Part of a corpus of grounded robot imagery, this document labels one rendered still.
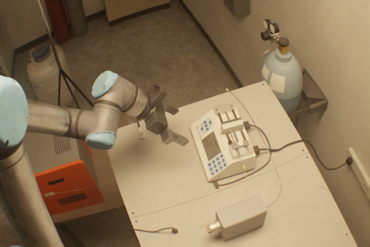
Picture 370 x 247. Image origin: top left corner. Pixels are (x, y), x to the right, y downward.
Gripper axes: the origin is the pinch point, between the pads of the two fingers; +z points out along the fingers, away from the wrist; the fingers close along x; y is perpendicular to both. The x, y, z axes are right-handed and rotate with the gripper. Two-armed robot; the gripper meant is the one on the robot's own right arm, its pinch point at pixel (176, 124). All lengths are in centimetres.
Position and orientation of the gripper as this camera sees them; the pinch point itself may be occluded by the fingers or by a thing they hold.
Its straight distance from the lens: 132.3
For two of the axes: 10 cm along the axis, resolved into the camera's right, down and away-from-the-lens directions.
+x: 2.5, 7.3, -6.3
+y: -7.3, 5.8, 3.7
